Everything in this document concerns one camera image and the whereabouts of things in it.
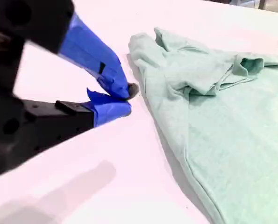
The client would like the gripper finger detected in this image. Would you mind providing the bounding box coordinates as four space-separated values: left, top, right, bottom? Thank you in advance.
24 87 132 161
0 0 140 100

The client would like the pale green T-shirt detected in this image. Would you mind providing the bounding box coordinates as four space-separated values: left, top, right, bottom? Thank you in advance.
126 26 278 224

